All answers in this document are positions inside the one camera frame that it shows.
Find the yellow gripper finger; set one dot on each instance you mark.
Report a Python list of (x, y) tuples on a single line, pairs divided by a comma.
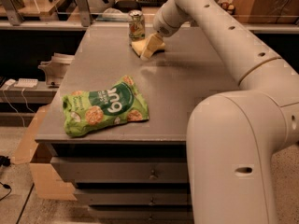
[(153, 43)]

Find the yellow sponge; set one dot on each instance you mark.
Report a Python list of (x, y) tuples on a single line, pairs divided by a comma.
[(138, 46)]

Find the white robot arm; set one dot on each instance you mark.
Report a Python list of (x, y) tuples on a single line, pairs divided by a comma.
[(232, 136)]

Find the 7up soda can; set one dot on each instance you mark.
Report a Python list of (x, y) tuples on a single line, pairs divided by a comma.
[(136, 25)]

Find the black keyboard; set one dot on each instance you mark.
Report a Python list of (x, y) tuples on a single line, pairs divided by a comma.
[(151, 3)]

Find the black bowl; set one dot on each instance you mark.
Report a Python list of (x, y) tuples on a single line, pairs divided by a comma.
[(127, 5)]

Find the grey drawer cabinet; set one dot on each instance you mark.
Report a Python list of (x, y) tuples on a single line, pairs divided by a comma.
[(172, 82)]

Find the green rice chips bag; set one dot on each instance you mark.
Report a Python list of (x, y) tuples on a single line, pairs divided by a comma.
[(88, 111)]

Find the large cardboard box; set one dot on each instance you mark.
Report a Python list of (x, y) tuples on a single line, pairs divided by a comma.
[(267, 11)]

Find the white plastic part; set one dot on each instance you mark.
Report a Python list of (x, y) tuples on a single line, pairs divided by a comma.
[(56, 68)]

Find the white power strip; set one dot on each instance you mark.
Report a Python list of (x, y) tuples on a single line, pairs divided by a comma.
[(26, 83)]

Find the top grey drawer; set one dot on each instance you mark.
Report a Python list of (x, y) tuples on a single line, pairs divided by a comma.
[(121, 170)]

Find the grey drawer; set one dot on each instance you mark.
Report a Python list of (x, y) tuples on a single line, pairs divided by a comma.
[(142, 212), (121, 170), (133, 196)]

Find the middle grey drawer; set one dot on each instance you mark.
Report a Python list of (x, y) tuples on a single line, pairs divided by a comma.
[(133, 196)]

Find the bottom grey drawer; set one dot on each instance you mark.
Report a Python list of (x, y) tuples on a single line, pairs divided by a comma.
[(142, 212)]

